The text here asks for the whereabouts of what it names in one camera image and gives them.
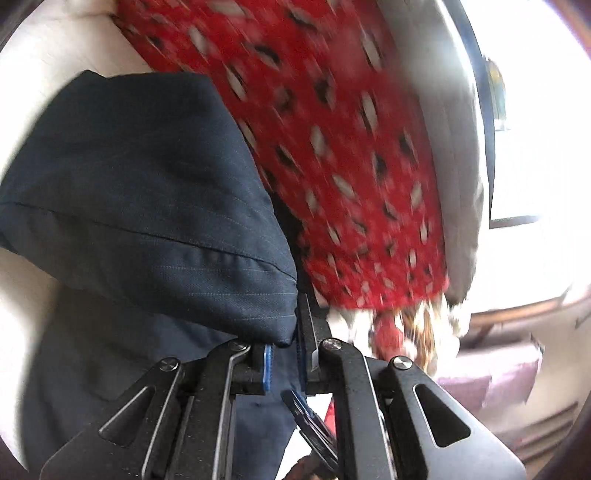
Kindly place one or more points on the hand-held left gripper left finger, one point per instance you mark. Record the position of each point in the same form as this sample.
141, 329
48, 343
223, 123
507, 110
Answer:
268, 367

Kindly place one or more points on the plastic bag of plush toys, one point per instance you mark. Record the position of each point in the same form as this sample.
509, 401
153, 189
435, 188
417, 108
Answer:
415, 332

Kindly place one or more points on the red printed blanket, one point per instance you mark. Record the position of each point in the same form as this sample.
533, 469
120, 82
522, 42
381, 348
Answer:
323, 115

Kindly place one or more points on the lilac curtain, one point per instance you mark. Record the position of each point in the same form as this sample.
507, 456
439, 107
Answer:
489, 378

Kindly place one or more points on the barred window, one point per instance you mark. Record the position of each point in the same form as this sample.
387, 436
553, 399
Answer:
535, 152

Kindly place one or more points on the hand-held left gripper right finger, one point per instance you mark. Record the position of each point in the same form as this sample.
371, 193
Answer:
302, 364

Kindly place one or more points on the dark navy pants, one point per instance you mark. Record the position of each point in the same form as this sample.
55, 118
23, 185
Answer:
138, 194

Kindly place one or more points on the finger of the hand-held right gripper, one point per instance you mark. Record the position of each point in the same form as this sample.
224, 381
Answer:
304, 417

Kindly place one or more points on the grey-green pillow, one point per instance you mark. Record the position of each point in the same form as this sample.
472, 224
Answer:
443, 138

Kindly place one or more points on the yellow item on sill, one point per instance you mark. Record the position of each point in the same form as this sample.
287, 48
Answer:
495, 87

